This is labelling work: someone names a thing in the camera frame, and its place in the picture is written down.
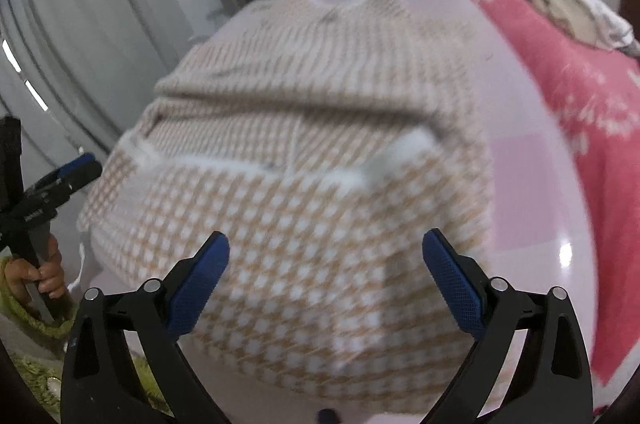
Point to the green sleeve left forearm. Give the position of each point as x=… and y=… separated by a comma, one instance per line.
x=25, y=333

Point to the pink floral blanket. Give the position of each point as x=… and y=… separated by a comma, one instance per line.
x=593, y=94

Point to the beige clothes pile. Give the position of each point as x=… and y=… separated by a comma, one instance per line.
x=592, y=23

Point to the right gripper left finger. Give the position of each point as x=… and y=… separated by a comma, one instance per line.
x=100, y=383

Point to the pink sheet mattress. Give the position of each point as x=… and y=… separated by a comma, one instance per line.
x=539, y=231

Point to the person's left hand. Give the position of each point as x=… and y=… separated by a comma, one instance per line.
x=49, y=276

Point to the beige white houndstooth sweater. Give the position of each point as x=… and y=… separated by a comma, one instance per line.
x=323, y=140

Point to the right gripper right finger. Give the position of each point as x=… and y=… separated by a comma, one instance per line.
x=552, y=381

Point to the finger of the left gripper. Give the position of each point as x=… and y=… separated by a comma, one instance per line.
x=85, y=166
x=49, y=193

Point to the white curtain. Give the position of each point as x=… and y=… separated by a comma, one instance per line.
x=80, y=72

